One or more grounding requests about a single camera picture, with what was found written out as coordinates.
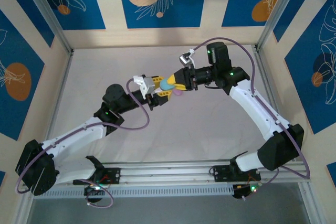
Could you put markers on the pink earbud charging case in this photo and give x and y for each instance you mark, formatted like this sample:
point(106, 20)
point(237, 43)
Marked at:
point(178, 93)

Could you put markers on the blue earbud charging case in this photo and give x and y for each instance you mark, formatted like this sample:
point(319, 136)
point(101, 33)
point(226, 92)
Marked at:
point(166, 85)

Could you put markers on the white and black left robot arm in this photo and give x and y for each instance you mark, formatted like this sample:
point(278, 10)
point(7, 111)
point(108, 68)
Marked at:
point(76, 136)

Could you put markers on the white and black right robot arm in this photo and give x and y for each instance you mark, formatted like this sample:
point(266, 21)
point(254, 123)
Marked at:
point(252, 108)

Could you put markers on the black controller board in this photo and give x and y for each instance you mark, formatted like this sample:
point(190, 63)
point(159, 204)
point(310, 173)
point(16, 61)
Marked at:
point(94, 192)
point(241, 191)

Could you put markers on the aluminium side rail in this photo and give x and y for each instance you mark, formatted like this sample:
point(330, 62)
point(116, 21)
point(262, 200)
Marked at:
point(262, 61)
point(61, 87)

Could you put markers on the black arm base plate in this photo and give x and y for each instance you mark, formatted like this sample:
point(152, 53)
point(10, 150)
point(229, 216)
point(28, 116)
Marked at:
point(113, 175)
point(221, 172)

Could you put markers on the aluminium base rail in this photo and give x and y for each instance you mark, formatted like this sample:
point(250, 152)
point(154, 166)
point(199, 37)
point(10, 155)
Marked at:
point(168, 171)

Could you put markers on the aluminium frame post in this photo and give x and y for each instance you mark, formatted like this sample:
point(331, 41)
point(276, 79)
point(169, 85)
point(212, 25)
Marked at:
point(278, 11)
point(47, 11)

